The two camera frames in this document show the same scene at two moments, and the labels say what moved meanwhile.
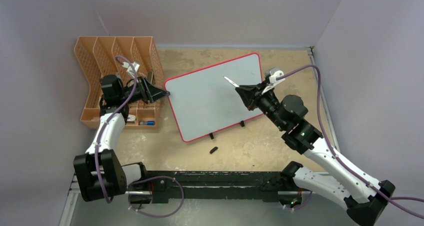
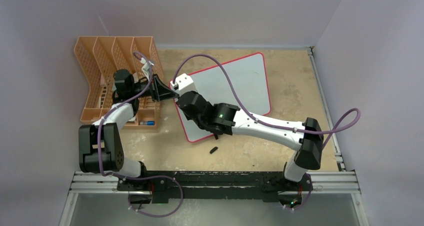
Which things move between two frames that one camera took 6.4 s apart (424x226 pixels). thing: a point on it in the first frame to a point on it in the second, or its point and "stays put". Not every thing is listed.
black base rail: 211,185 stays put
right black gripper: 248,94 to 189,118
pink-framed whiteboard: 204,102 stays put
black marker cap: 213,150 stays put
